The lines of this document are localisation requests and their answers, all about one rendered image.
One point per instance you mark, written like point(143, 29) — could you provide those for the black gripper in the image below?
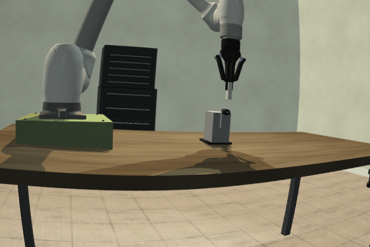
point(230, 52)

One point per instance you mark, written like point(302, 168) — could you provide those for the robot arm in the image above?
point(64, 72)

